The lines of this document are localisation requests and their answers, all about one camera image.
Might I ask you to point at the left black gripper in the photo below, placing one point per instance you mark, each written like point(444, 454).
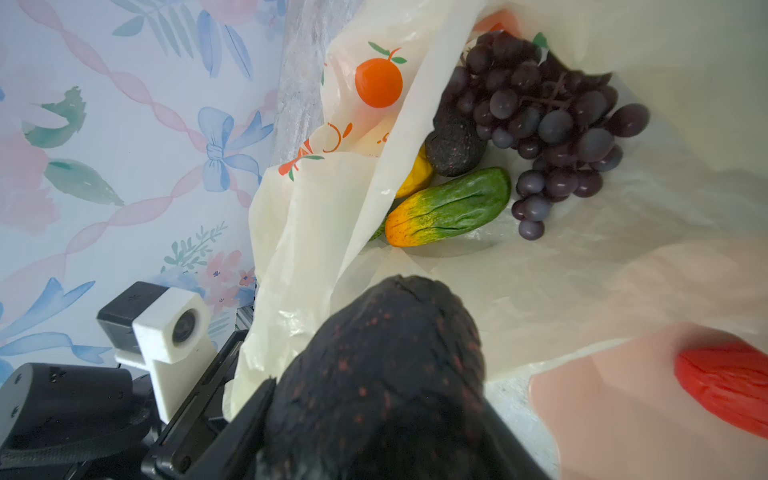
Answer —
point(79, 422)

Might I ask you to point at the orange green papaya fruit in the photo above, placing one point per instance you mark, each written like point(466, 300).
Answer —
point(448, 210)

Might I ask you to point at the red yellow mango fruit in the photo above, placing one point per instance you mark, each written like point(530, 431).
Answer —
point(728, 380)

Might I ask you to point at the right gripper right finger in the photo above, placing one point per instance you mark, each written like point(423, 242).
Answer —
point(502, 455)

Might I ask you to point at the yellow lemon fruit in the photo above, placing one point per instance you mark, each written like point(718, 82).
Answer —
point(419, 177)

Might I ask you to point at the purple grape bunch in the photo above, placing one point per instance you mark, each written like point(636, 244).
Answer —
point(565, 122)

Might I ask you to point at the dark avocado fruit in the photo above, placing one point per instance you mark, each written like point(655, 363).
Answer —
point(390, 387)
point(453, 148)

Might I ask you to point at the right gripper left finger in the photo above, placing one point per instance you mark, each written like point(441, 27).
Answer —
point(232, 455)

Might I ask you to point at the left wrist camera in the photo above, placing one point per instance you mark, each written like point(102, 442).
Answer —
point(163, 331)

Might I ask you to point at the pink wavy fruit plate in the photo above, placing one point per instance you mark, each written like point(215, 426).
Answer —
point(621, 414)

